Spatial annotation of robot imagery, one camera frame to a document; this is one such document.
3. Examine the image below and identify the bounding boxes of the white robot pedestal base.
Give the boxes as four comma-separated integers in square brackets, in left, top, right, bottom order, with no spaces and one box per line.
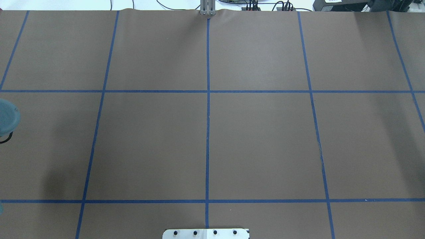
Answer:
[162,228,250,239]

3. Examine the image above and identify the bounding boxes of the aluminium frame post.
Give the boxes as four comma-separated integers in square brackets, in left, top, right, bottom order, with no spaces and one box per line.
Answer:
[199,0,216,16]

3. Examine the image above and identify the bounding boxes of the brown paper table cover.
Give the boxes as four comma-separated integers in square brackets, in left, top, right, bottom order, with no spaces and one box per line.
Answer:
[1,9,424,239]

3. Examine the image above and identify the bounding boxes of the black box with label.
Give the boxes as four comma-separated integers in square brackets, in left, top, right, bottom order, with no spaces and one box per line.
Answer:
[312,0,370,12]

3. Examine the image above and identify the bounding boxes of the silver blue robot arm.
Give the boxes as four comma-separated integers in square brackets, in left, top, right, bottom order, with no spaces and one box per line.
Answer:
[0,98,21,144]

